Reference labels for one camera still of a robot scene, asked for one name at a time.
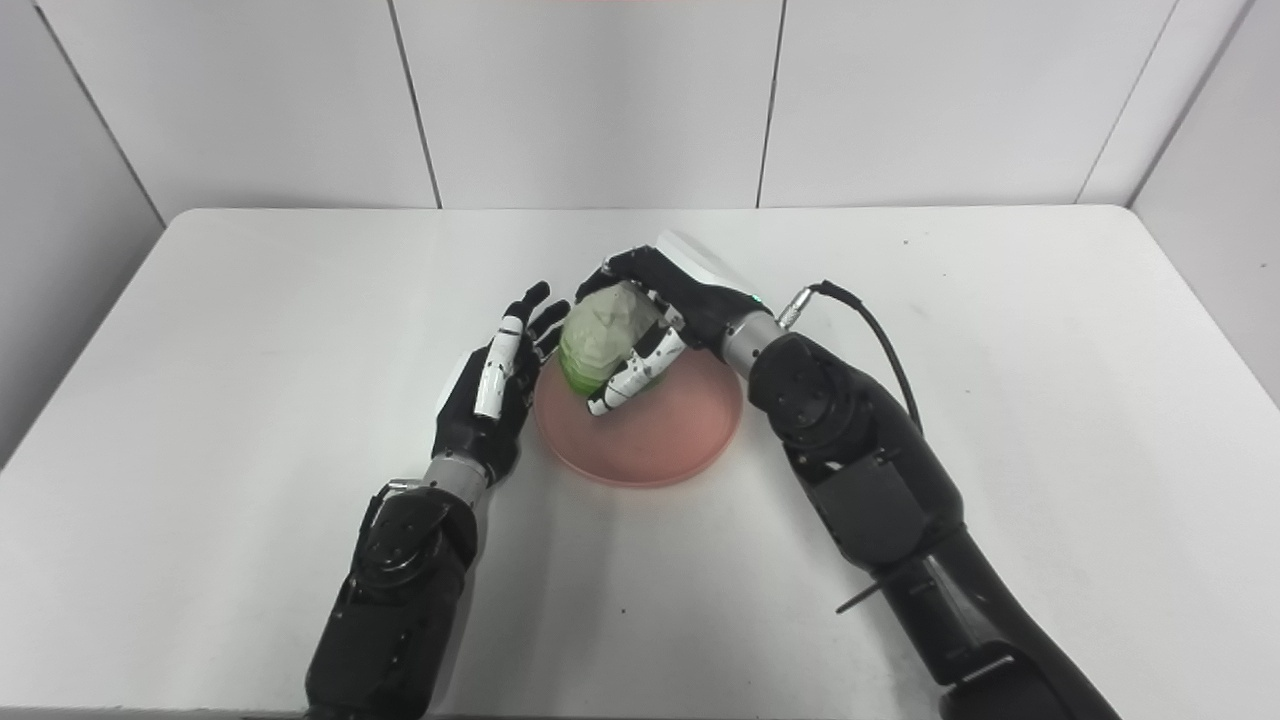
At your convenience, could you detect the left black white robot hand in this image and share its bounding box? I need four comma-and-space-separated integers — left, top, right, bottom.
432, 281, 572, 487

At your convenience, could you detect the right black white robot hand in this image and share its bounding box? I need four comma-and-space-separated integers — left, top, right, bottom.
575, 230, 770, 417

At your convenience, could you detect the green white cabbage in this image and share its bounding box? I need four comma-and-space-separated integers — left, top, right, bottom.
557, 282, 673, 395

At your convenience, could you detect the pink round plate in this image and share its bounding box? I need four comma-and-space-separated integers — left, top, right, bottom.
533, 343, 745, 489

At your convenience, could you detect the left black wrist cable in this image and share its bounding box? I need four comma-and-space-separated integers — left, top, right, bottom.
358, 478, 426, 541

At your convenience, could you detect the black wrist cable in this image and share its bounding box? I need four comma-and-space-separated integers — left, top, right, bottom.
776, 281, 923, 433
358, 478, 426, 541

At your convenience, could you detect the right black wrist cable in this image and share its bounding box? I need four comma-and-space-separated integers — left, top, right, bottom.
776, 281, 923, 433

